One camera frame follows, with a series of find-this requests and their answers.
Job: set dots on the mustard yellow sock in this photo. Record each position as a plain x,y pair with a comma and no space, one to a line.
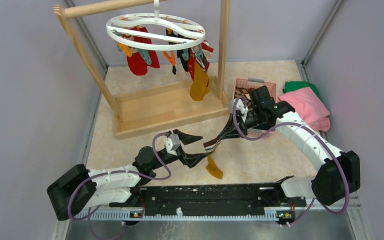
200,86

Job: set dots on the black hanging sock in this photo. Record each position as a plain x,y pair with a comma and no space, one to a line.
184,54

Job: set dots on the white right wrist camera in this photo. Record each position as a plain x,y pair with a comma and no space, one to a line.
240,107

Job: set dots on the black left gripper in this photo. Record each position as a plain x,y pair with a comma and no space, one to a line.
190,160

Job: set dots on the red bear sock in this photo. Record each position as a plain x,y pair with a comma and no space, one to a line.
136,63

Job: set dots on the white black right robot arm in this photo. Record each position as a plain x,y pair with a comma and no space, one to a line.
338,172

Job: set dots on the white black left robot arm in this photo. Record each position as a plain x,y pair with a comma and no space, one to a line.
81,188

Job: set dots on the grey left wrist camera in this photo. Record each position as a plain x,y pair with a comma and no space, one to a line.
172,143

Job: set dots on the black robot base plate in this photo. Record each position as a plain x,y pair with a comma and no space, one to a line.
225,200

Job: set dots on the pink folded cloth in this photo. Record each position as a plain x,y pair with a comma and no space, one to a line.
309,107

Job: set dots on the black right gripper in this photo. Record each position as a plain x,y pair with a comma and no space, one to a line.
230,131

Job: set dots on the green folded cloth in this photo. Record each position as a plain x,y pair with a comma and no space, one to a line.
292,86

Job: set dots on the white round clip hanger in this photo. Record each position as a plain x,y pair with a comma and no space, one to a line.
155,31

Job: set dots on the mustard sock striped cuff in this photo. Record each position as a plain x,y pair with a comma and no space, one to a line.
212,167

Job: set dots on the wooden hanger stand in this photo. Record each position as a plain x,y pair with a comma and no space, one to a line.
155,109

